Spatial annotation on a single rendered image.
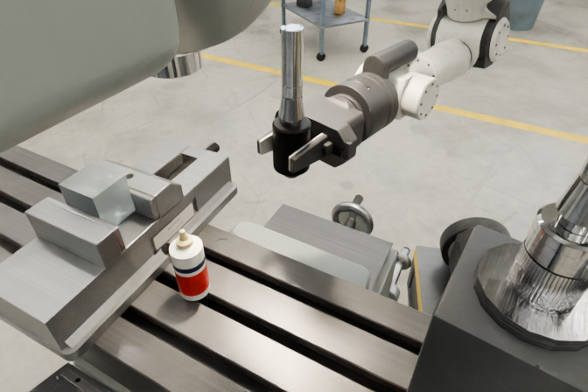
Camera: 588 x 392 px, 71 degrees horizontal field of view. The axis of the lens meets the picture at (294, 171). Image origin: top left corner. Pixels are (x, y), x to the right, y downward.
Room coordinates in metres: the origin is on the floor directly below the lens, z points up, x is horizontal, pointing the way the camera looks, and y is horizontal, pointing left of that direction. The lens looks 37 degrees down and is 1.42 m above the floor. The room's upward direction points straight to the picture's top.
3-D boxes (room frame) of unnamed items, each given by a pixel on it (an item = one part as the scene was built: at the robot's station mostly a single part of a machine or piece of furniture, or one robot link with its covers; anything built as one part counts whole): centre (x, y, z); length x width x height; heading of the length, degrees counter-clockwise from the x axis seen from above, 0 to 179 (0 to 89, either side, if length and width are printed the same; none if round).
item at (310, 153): (0.41, -0.02, 1.13); 0.06 x 0.02 x 0.03; 137
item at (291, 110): (0.43, 0.00, 1.22); 0.03 x 0.03 x 0.11
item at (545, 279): (0.20, -0.19, 1.19); 0.05 x 0.05 x 0.06
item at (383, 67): (0.57, -0.14, 1.14); 0.11 x 0.11 x 0.11; 47
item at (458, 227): (0.85, -0.54, 0.50); 0.20 x 0.05 x 0.20; 81
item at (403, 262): (0.73, -0.27, 0.54); 0.22 x 0.06 x 0.06; 152
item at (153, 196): (0.46, 0.23, 1.05); 0.12 x 0.06 x 0.04; 63
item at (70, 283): (0.43, 0.24, 1.01); 0.35 x 0.15 x 0.11; 153
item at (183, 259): (0.35, 0.13, 1.01); 0.04 x 0.04 x 0.11
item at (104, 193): (0.41, 0.25, 1.07); 0.06 x 0.05 x 0.06; 63
